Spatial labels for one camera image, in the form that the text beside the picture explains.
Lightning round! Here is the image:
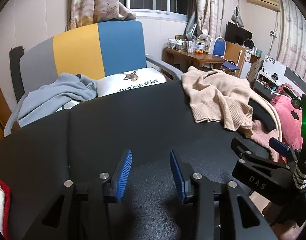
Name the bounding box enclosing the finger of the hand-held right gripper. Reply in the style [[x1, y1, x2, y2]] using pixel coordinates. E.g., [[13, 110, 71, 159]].
[[231, 137, 297, 195], [269, 137, 300, 165]]

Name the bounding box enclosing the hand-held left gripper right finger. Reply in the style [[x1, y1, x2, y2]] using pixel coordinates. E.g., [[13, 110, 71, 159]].
[[169, 150, 278, 240]]

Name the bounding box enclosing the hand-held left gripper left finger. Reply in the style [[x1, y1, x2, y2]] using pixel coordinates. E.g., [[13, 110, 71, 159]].
[[22, 149, 133, 240]]

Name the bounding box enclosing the beige knit sweater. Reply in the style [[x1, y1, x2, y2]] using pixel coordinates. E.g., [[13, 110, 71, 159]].
[[181, 66, 254, 138]]

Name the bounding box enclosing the pink blanket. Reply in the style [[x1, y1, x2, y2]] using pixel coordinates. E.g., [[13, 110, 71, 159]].
[[250, 84, 306, 163]]

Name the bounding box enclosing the white shelf unit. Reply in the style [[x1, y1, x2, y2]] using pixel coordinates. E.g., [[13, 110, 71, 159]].
[[253, 55, 288, 90]]

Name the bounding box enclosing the white cushion blue trim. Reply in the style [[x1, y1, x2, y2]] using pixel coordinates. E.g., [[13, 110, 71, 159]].
[[54, 99, 82, 111]]

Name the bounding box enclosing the white deer print pillow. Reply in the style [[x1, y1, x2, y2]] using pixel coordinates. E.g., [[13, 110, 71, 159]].
[[96, 67, 167, 98]]

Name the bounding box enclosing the pale patterned curtain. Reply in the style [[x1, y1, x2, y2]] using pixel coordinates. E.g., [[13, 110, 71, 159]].
[[278, 0, 306, 75], [185, 0, 218, 39]]

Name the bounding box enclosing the small round fan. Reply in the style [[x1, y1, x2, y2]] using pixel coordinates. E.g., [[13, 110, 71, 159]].
[[243, 38, 254, 53]]

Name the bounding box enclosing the light blue garment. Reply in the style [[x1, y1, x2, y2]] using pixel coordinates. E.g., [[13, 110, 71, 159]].
[[18, 72, 98, 128]]

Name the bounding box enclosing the small blue chair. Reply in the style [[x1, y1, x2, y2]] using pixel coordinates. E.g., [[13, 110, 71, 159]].
[[213, 37, 241, 72]]

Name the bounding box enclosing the black monitor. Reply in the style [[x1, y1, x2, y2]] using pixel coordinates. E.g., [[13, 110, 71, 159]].
[[225, 21, 253, 47]]

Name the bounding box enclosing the wooden desk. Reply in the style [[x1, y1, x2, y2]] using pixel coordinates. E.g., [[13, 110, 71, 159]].
[[163, 41, 246, 78]]

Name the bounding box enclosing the grey yellow blue armchair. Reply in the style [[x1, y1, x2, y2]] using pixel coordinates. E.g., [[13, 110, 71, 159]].
[[3, 20, 184, 137]]

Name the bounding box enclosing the grey hanging bag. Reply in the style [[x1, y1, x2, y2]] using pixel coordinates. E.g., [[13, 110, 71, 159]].
[[231, 6, 244, 27]]

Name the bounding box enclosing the beige air conditioner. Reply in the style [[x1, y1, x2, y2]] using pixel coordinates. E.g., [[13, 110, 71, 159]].
[[246, 0, 280, 12]]

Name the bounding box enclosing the black panel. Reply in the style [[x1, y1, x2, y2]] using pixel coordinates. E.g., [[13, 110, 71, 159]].
[[9, 46, 25, 103]]

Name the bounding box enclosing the metal stand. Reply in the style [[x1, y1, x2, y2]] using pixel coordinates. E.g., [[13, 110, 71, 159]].
[[221, 0, 239, 39]]

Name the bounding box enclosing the starfish print curtain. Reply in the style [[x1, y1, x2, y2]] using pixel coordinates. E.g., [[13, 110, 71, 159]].
[[68, 0, 137, 29]]

